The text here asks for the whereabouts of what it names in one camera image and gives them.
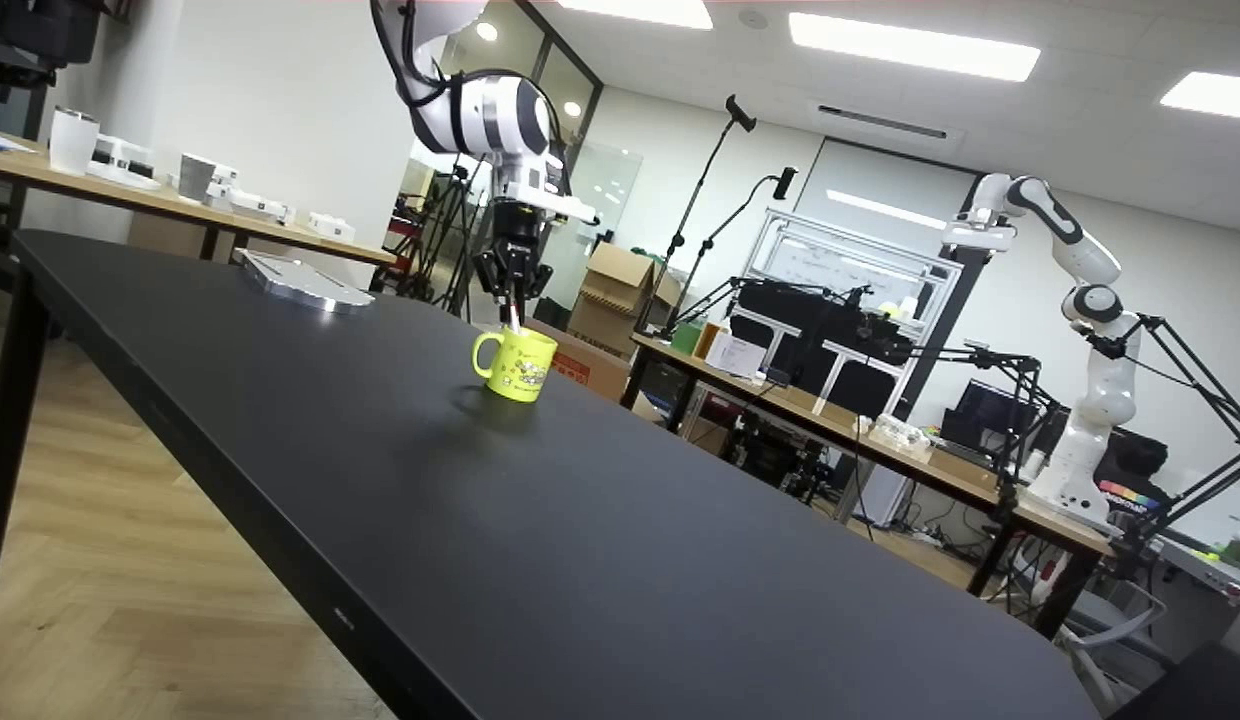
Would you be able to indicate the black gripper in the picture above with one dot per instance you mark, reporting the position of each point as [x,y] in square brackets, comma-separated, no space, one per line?
[516,239]

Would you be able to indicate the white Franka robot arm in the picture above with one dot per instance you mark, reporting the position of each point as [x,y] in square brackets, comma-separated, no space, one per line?
[480,102]

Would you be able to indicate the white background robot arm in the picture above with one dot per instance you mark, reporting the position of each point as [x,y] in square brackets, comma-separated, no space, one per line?
[1080,323]

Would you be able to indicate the yellow mug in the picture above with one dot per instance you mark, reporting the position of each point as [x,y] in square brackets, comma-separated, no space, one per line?
[522,367]

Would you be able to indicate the cardboard box with red print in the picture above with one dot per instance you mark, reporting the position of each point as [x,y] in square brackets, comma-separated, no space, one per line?
[585,362]

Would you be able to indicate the black microphone stand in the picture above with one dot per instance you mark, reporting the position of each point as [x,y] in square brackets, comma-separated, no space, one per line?
[704,203]
[746,242]

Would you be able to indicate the rectangular ceiling light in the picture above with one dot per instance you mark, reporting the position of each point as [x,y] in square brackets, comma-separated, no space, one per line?
[913,45]
[640,9]
[1212,99]

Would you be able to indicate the white box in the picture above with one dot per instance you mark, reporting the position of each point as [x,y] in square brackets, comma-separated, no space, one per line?
[127,162]
[206,177]
[69,141]

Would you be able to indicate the white metal rack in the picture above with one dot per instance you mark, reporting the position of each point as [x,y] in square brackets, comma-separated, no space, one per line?
[845,286]

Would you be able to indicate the wooden desk with boxes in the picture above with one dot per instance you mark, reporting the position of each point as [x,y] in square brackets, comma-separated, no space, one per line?
[153,203]

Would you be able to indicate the long wooden workbench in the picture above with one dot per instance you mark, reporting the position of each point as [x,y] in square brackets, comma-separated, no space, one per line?
[860,435]

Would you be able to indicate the black monitor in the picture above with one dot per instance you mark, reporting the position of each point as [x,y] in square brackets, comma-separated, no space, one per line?
[985,417]

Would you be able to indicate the black equipment on shelf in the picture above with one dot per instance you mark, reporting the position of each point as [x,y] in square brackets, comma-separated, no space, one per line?
[43,35]

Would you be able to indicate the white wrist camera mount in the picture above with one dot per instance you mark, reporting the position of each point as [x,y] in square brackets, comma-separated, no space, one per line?
[564,205]

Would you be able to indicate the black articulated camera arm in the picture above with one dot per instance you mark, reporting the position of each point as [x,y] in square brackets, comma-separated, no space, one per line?
[1015,402]

